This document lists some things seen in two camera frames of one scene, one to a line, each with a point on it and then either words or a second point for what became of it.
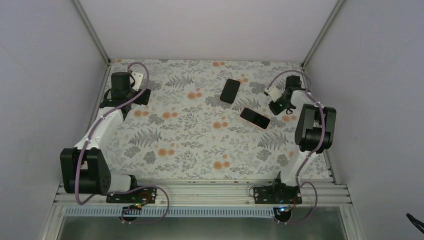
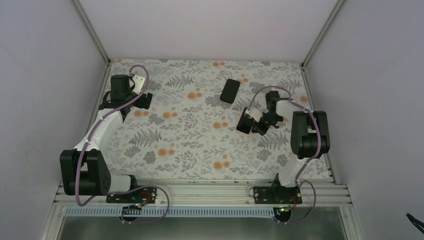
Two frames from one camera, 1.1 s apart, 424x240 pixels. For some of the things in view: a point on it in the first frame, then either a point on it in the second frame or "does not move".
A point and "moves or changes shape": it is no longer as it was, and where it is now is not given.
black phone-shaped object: x=230 y=90 does not move
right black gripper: x=276 y=110 to x=261 y=130
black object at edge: x=415 y=222 does not move
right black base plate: x=279 y=193 does not move
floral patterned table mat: x=207 y=119 does not move
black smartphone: x=255 y=118 moves or changes shape
